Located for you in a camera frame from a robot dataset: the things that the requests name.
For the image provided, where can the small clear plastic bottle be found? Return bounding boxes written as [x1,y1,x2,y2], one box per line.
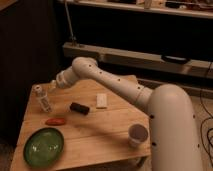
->
[34,85,52,112]

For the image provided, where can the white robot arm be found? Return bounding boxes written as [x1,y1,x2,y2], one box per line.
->
[51,57,203,171]

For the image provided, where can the black rectangular block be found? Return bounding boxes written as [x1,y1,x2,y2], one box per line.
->
[70,102,90,115]

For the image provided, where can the orange carrot toy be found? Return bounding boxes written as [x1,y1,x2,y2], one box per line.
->
[45,118,66,126]

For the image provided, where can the white rectangular block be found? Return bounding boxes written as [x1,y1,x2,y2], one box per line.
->
[96,93,107,109]

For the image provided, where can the metal pole stand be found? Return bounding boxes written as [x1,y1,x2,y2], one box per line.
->
[64,0,77,46]

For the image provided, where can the wooden table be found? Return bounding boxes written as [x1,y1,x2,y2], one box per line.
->
[10,80,151,171]

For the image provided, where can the green glass plate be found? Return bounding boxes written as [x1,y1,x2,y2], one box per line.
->
[23,127,64,168]

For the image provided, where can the white paper cup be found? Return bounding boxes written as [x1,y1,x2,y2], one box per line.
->
[128,124,148,148]

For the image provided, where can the upper cluttered shelf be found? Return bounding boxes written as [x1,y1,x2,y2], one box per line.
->
[58,0,213,19]

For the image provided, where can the long grey bench rail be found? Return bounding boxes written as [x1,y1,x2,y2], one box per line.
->
[63,42,213,79]

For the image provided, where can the black handle on bench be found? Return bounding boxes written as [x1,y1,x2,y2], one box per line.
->
[161,55,190,65]

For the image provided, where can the black cable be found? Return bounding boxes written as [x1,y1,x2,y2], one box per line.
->
[199,61,213,158]

